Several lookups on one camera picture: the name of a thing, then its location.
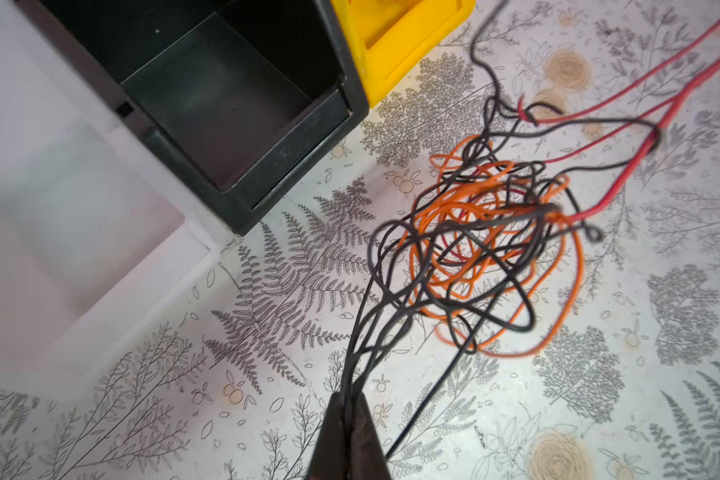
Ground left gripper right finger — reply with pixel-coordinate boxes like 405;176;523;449
350;394;391;480

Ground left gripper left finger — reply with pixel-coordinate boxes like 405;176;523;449
305;393;348;480

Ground orange and black cables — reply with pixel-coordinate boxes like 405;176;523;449
395;134;586;360

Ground red cable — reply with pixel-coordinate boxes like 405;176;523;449
515;0;720;224

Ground white plastic bin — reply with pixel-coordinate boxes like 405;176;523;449
0;1;237;399

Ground black plastic bin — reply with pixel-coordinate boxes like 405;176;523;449
18;0;369;235

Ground yellow plastic bin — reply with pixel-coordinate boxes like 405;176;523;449
331;0;476;107

